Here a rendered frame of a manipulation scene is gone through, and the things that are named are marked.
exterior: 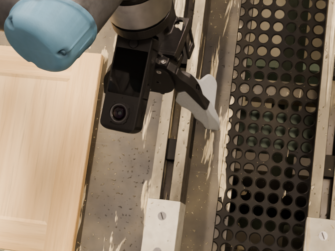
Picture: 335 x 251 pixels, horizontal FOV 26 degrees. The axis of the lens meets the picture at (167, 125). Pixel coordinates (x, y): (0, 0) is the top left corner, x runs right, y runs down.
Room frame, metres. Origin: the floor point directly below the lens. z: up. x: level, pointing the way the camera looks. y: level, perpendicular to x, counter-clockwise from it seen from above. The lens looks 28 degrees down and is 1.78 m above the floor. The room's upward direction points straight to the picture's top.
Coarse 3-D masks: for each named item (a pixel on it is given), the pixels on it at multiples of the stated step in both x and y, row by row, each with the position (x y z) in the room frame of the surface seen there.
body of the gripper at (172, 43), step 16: (176, 16) 0.84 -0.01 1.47; (128, 32) 0.75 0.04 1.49; (144, 32) 0.75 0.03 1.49; (160, 32) 0.76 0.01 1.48; (176, 32) 0.82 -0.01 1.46; (160, 48) 0.80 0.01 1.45; (176, 48) 0.80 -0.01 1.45; (192, 48) 0.85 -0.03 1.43; (160, 64) 0.78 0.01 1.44; (176, 64) 0.80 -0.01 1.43; (160, 80) 0.79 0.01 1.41
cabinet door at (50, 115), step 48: (0, 48) 1.39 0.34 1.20; (0, 96) 1.33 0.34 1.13; (48, 96) 1.31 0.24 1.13; (96, 96) 1.30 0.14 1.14; (0, 144) 1.26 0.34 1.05; (48, 144) 1.25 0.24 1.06; (0, 192) 1.20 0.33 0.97; (48, 192) 1.19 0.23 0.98; (0, 240) 1.14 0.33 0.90; (48, 240) 1.13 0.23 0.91
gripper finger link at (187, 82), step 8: (176, 72) 0.78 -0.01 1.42; (184, 72) 0.80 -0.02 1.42; (176, 80) 0.79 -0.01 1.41; (184, 80) 0.78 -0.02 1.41; (192, 80) 0.79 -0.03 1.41; (176, 88) 0.79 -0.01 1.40; (184, 88) 0.79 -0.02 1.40; (192, 88) 0.78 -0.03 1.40; (200, 88) 0.80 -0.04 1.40; (192, 96) 0.79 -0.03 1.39; (200, 96) 0.79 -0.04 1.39; (200, 104) 0.80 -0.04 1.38; (208, 104) 0.81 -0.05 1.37
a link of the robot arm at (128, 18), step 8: (152, 0) 0.74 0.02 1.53; (160, 0) 0.74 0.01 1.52; (168, 0) 0.76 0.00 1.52; (120, 8) 0.74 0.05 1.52; (128, 8) 0.73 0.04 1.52; (136, 8) 0.73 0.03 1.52; (144, 8) 0.73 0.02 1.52; (152, 8) 0.74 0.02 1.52; (160, 8) 0.75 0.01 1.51; (168, 8) 0.76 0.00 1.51; (112, 16) 0.75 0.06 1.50; (120, 16) 0.74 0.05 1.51; (128, 16) 0.74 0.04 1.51; (136, 16) 0.74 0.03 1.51; (144, 16) 0.74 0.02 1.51; (152, 16) 0.74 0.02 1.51; (160, 16) 0.75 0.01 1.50; (120, 24) 0.75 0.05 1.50; (128, 24) 0.74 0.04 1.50; (136, 24) 0.74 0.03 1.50; (144, 24) 0.74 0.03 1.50; (152, 24) 0.75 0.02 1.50
